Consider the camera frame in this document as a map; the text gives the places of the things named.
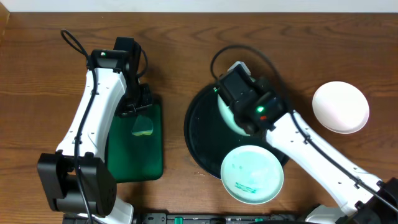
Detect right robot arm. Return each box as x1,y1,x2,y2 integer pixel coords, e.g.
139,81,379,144
216,66,397,223

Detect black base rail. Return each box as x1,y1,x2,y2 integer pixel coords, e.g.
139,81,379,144
62,212,312,224

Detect light green plate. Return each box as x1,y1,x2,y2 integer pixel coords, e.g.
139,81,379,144
218,75,249,136
220,145,284,205

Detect light green plate front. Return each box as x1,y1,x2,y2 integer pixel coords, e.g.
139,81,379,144
220,145,284,205

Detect green sponge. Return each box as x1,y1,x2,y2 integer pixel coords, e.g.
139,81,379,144
131,115,154,136

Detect round black serving tray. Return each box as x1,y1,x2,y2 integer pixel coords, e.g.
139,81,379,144
184,85,289,179

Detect green rectangular tray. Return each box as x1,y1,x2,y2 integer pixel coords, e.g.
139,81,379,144
105,99,164,183

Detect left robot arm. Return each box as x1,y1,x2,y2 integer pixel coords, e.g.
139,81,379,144
37,37,153,223

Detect white plate with green smear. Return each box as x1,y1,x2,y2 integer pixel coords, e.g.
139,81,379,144
312,81,370,134

